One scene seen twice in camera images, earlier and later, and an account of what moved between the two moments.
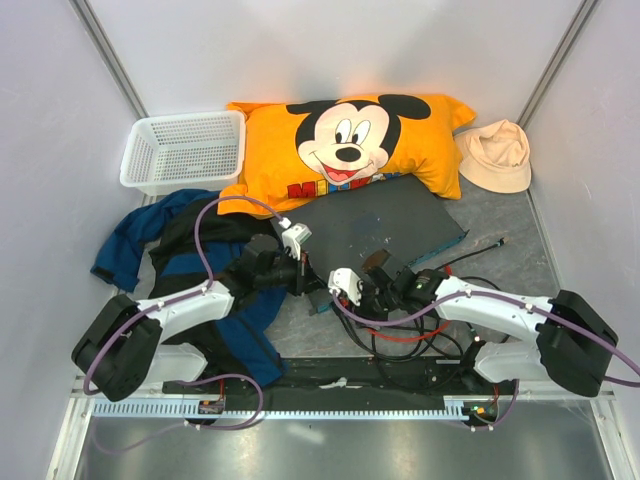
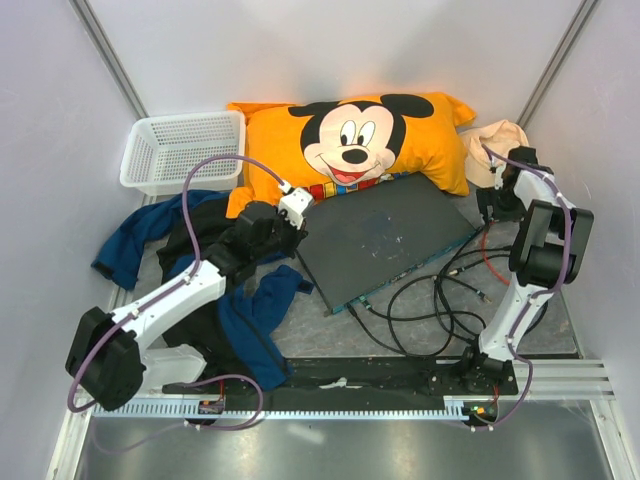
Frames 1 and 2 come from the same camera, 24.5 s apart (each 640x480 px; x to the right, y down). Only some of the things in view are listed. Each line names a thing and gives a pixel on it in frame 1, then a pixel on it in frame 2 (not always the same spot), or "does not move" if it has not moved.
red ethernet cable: [414, 338] to [483, 246]
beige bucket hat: [495, 157] does not move
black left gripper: [303, 284] to [296, 235]
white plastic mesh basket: [181, 152] does not move
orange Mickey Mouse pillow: [294, 149] does not move
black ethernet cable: [414, 350] to [416, 355]
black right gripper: [363, 311] to [487, 196]
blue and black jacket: [182, 241] does not move
